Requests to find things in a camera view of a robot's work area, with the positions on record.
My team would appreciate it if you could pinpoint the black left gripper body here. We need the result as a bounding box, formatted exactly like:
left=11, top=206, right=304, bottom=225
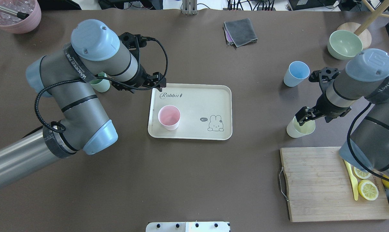
left=111, top=32, right=153, bottom=92

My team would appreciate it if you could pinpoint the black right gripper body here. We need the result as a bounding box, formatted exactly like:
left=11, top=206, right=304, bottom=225
left=309, top=67, right=352, bottom=123

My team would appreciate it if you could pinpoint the cream white cup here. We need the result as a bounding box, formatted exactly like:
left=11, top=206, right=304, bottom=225
left=286, top=117, right=316, bottom=138

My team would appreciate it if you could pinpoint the pink cup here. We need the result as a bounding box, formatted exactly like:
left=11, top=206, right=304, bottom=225
left=158, top=105, right=181, bottom=131

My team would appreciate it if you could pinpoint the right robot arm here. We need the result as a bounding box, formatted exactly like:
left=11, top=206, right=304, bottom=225
left=296, top=48, right=389, bottom=178

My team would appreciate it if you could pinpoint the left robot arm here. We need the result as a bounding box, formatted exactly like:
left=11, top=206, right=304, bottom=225
left=0, top=19, right=166, bottom=189

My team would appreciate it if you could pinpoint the cream rabbit tray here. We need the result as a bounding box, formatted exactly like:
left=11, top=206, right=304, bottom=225
left=148, top=83, right=232, bottom=140

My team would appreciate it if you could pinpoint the light blue cup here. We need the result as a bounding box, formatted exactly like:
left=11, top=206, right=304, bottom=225
left=283, top=61, right=310, bottom=88

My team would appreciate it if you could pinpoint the mint green cup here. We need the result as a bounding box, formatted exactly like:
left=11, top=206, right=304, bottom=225
left=89, top=72, right=111, bottom=92

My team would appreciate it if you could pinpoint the green bowl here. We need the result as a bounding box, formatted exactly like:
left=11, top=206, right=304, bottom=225
left=327, top=30, right=363, bottom=60

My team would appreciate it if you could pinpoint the lemon half right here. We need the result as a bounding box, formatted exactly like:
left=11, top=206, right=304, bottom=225
left=353, top=166, right=371, bottom=179

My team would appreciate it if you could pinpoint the lemon half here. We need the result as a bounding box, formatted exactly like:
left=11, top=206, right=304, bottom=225
left=353, top=166, right=371, bottom=179
left=358, top=179, right=379, bottom=201

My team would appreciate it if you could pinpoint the bamboo cutting board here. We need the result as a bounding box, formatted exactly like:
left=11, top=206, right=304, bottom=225
left=280, top=147, right=389, bottom=223

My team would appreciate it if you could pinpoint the yellow plastic knife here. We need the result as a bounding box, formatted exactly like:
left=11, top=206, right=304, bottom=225
left=343, top=160, right=359, bottom=201

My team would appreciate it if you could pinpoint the purple cloth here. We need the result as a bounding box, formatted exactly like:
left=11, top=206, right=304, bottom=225
left=223, top=27, right=235, bottom=46

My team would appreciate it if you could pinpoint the wooden cup stand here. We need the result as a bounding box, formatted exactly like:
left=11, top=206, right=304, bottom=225
left=337, top=0, right=389, bottom=50

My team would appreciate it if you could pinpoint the lemon half left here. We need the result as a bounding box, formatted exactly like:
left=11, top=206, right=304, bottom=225
left=358, top=179, right=379, bottom=201

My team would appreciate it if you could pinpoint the grey folded cloth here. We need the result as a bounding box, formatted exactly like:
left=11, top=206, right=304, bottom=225
left=223, top=18, right=258, bottom=47

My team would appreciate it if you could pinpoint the pink mixing bowl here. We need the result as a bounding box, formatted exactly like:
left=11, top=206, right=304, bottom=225
left=0, top=0, right=42, bottom=34

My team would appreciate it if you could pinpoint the aluminium frame post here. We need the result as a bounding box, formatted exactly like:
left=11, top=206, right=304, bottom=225
left=181, top=0, right=198, bottom=15

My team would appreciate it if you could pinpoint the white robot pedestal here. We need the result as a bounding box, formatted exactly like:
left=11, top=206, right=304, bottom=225
left=145, top=221, right=231, bottom=232

